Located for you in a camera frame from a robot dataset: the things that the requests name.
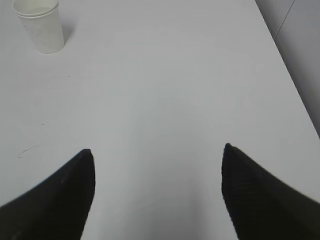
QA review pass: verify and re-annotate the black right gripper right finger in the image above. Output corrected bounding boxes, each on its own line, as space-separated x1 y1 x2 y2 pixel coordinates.
221 143 320 240

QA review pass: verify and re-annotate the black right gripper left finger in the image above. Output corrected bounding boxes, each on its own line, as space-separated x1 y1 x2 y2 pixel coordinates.
0 149 96 240

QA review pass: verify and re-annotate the white paper cup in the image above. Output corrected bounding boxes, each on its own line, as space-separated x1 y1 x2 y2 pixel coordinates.
12 0 65 54

